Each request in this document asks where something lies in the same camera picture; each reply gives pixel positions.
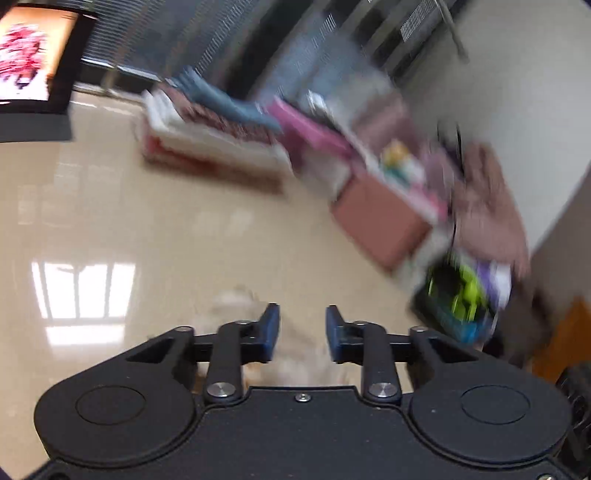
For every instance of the white plastic bag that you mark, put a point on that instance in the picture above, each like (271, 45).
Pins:
(498, 281)

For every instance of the neon yellow black garment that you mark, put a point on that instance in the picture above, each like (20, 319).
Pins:
(471, 290)

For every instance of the beige smocked dress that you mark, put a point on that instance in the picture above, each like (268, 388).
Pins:
(302, 350)

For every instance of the maroon floral folded cloth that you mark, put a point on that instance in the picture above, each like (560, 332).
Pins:
(221, 127)

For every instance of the pink padded pouch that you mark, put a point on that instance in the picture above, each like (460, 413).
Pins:
(388, 124)

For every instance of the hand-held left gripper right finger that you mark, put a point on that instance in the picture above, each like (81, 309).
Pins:
(333, 332)

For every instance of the orange wooden panel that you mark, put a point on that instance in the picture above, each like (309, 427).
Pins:
(568, 337)

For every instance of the white folded cloth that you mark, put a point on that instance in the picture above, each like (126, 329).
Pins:
(184, 134)

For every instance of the pink coat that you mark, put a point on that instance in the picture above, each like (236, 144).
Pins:
(489, 207)

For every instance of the cream folded cloth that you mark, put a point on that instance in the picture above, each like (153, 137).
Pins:
(221, 154)

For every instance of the black tablet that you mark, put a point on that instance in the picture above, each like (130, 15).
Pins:
(32, 50)

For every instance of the large pink storage box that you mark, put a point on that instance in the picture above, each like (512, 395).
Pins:
(383, 226)

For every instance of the red patterned folded cloth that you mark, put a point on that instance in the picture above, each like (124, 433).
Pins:
(184, 160)

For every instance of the teal folded knit cloth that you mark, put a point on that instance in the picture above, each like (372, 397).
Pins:
(221, 101)

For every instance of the magenta storage box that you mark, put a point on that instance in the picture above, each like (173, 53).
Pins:
(309, 131)

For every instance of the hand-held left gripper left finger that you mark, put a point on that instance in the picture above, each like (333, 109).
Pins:
(270, 330)

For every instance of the blue plastic packet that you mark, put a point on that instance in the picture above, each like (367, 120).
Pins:
(466, 330)

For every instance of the yellow white plush toy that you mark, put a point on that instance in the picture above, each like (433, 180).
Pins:
(396, 154)

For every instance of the black tablet folio cover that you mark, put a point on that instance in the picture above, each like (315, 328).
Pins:
(32, 127)

